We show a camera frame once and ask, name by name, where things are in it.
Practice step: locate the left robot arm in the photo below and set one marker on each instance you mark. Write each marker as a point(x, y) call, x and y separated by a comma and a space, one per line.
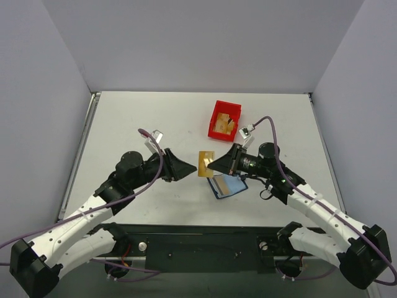
point(38, 265)

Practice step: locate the gold cards in bin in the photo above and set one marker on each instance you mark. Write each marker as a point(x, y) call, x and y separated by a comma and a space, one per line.
point(224, 124)

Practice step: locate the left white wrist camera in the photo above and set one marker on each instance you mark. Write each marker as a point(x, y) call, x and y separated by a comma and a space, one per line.
point(154, 140)

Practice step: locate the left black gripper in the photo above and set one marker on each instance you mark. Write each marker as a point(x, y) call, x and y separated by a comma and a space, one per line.
point(167, 164)

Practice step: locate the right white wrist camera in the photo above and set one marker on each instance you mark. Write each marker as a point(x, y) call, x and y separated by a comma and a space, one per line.
point(246, 133)

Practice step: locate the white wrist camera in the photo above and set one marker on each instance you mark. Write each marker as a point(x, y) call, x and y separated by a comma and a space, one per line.
point(246, 133)
point(154, 140)

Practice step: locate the gold card magnetic stripe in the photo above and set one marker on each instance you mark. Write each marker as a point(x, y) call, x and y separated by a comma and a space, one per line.
point(221, 187)

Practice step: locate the gold card face up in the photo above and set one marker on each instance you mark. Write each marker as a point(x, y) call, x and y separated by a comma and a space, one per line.
point(204, 159)

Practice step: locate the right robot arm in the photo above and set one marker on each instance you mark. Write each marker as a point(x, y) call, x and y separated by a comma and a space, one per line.
point(360, 252)

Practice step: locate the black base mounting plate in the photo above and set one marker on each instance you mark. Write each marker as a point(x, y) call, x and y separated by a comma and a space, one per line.
point(197, 249)

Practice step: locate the blue leather card holder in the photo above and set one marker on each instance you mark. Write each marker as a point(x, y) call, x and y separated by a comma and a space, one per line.
point(235, 183)

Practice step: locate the red plastic bin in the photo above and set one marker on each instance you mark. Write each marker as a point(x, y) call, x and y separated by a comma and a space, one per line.
point(234, 110)

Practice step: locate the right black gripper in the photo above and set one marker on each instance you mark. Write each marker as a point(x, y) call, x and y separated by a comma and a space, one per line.
point(234, 159)

